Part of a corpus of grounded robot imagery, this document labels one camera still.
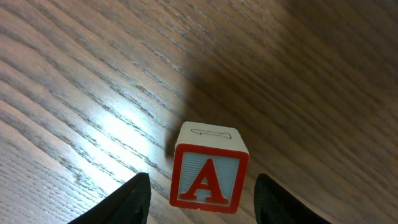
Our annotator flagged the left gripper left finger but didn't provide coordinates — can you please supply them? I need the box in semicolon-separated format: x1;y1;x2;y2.
70;172;151;224

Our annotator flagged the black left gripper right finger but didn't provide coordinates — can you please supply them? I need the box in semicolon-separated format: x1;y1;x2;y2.
254;174;330;224

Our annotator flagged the red letter A block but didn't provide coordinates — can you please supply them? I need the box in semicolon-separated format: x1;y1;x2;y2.
169;121;249;214

